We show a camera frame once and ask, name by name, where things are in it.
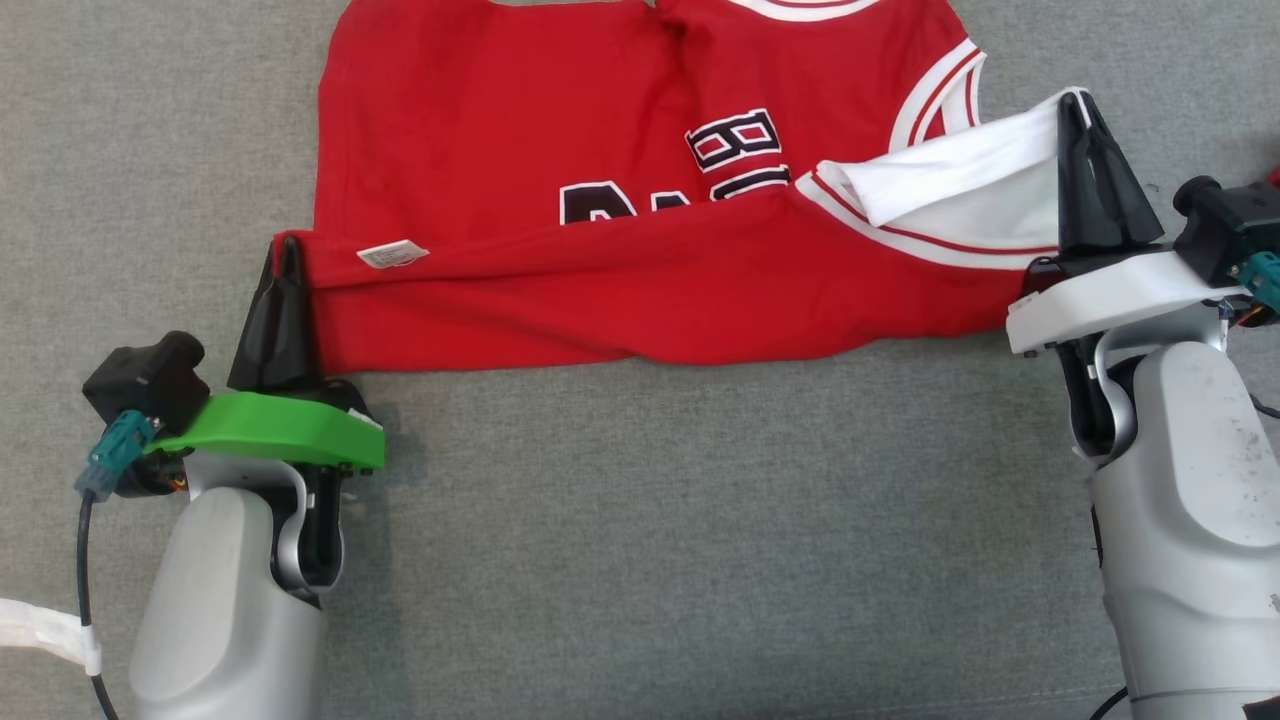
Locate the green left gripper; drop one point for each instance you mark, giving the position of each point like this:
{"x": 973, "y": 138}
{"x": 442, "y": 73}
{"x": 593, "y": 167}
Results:
{"x": 270, "y": 425}

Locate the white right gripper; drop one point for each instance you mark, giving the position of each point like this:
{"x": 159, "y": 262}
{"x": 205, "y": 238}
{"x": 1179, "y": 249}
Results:
{"x": 1100, "y": 295}

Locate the red and white basketball jersey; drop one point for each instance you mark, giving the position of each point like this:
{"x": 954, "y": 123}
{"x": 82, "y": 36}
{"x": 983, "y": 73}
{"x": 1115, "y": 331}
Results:
{"x": 500, "y": 120}

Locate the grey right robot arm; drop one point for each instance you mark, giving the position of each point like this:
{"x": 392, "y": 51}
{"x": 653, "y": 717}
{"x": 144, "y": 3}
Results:
{"x": 1190, "y": 520}

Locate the white fabric tape wrap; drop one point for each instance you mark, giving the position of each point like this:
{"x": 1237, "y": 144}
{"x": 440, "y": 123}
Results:
{"x": 45, "y": 630}

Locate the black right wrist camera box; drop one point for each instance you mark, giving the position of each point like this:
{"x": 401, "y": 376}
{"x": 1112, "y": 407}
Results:
{"x": 1225, "y": 225}

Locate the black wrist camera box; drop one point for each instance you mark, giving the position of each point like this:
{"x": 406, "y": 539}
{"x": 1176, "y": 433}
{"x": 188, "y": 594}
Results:
{"x": 145, "y": 380}
{"x": 1225, "y": 225}

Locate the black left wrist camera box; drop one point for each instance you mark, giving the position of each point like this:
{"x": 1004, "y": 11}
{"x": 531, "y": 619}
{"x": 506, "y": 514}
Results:
{"x": 145, "y": 380}

